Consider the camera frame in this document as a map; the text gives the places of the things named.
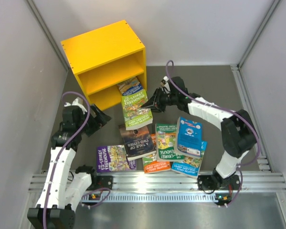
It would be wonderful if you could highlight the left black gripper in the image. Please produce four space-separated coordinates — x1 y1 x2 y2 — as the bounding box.
76 104 112 136

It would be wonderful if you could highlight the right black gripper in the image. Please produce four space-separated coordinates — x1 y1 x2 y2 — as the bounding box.
142 88 178 113

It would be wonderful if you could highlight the lime 65-storey treehouse book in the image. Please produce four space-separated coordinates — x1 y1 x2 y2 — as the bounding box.
122 89 153 131

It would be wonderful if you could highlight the blue 91-storey treehouse book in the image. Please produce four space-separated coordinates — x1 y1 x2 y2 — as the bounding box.
117 77 143 96

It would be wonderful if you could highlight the purple 52-storey treehouse book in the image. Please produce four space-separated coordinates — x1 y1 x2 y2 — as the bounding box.
96 145 137 173

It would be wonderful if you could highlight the dark Tale of Two Cities book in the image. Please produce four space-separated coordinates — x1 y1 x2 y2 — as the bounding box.
119 125 156 161

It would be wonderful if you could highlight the blue thick paperback book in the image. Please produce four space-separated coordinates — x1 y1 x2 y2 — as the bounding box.
174 117 203 158

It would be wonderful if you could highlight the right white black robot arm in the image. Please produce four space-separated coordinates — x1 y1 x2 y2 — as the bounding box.
142 76 259 189

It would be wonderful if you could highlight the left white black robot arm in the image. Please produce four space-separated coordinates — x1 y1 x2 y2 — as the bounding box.
27 102 111 229

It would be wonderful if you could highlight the green 104-storey treehouse book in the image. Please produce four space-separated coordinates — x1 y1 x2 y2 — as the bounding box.
155 123 184 162

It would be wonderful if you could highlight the yellow wooden shelf box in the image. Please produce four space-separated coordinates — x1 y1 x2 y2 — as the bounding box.
61 20 147 111

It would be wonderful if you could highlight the orange 78-storey treehouse book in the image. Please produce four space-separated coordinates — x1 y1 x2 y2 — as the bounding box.
142 134 171 174

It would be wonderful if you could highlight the light blue treehouse book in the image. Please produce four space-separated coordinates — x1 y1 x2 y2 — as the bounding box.
171 141 207 179

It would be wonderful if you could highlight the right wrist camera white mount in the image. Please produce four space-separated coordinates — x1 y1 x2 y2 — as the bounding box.
160 76 170 91

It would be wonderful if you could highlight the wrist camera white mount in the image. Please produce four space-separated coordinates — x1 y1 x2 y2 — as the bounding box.
160 76 170 91
64 97 88 114

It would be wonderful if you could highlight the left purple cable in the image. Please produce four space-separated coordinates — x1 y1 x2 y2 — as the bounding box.
42 92 111 229

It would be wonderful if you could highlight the purple cable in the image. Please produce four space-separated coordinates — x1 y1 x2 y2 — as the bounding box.
42 92 111 229
165 60 262 208

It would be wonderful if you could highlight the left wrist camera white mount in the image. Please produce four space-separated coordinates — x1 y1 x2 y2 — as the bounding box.
64 97 88 114

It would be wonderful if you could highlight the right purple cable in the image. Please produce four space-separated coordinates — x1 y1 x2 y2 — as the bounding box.
165 60 262 208

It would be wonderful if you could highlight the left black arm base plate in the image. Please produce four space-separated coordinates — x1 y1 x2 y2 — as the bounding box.
94 175 113 190

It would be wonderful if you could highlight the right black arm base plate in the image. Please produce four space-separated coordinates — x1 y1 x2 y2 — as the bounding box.
197 175 241 193

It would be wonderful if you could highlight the aluminium mounting rail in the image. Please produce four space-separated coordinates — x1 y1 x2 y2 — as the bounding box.
28 170 286 203

